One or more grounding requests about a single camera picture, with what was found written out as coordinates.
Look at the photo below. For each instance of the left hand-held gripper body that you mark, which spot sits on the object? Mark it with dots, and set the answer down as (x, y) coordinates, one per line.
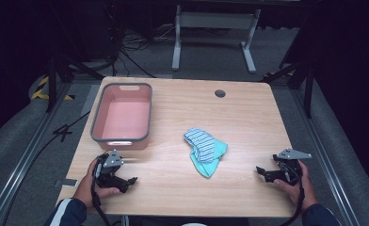
(112, 160)

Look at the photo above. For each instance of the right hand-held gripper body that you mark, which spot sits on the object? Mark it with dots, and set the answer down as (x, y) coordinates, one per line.
(291, 155)

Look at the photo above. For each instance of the pink basin with grey rim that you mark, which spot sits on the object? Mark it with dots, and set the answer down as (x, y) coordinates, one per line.
(123, 117)

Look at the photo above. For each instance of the teal sock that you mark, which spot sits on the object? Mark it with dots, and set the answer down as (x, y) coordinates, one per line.
(211, 163)

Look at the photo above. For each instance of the blue white striped sock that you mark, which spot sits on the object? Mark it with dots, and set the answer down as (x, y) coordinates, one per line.
(201, 142)

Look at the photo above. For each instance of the person's right hand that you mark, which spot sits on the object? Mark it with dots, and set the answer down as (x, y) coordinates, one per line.
(303, 190)

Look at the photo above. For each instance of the person's left hand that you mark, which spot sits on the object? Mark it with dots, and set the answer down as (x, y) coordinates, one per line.
(85, 186)

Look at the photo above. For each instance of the grey tape piece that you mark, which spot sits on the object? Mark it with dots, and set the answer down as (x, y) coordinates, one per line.
(69, 182)

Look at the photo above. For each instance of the black metal stand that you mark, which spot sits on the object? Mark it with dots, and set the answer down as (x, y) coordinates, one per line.
(298, 75)
(55, 72)

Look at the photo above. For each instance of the yellow black hazard tape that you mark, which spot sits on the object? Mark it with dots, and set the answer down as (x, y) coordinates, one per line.
(41, 91)

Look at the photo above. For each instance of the metal floor rail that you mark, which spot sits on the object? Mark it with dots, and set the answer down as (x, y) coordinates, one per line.
(19, 163)
(324, 150)

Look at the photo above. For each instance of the white metal desk frame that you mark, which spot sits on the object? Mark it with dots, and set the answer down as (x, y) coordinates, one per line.
(215, 20)

